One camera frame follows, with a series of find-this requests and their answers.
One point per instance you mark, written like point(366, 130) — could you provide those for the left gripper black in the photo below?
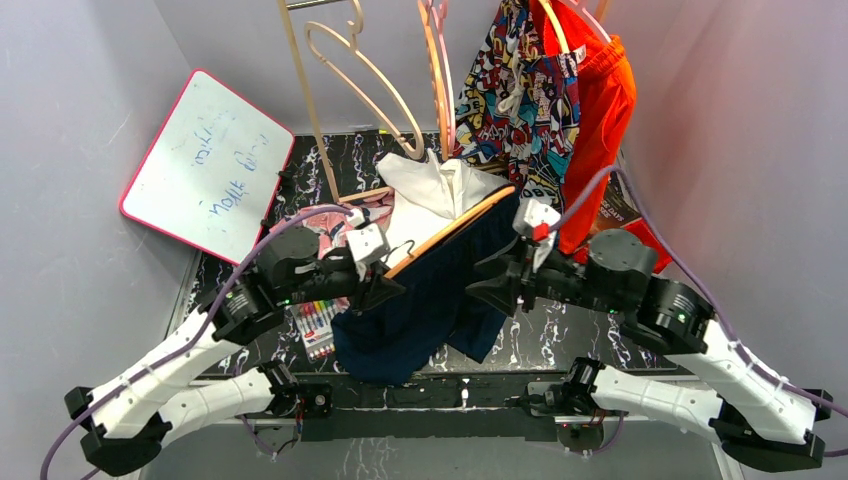
point(373, 289)

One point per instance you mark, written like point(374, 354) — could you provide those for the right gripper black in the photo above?
point(502, 289)

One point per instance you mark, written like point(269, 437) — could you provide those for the navy blue shorts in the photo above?
point(389, 343)

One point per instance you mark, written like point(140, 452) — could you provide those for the orange hanger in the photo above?
point(456, 226)

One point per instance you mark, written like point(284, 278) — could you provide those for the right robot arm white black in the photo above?
point(759, 424)

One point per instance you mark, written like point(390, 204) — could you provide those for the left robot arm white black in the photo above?
point(130, 419)

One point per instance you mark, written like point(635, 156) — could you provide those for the pink patterned shorts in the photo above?
point(318, 232)

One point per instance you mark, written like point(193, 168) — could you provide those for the white shorts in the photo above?
point(429, 195)

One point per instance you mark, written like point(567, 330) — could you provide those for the comic print shorts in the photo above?
point(520, 106)

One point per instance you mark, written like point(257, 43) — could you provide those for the orange shorts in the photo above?
point(606, 88)

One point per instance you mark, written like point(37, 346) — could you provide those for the yellow hanger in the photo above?
point(556, 26)

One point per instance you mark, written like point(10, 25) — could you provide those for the beige wooden hanger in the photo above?
point(338, 50)

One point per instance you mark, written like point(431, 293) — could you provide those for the pink hanger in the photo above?
point(433, 15)

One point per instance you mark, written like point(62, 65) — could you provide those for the colour marker pack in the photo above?
point(314, 324)

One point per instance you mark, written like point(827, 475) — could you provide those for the dark book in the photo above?
point(617, 209)

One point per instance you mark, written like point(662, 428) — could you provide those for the red plastic bin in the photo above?
point(640, 228)

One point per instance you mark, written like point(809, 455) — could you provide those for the pink framed whiteboard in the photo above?
point(211, 174)

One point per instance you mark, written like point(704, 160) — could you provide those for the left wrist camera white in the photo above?
point(366, 241)

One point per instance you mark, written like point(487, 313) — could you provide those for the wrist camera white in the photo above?
point(535, 222)
point(366, 241)

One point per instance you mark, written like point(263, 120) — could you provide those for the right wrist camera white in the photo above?
point(535, 222)

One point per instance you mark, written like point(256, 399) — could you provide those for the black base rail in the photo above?
point(335, 406)

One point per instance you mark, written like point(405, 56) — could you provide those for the wooden rack frame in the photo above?
point(327, 166)

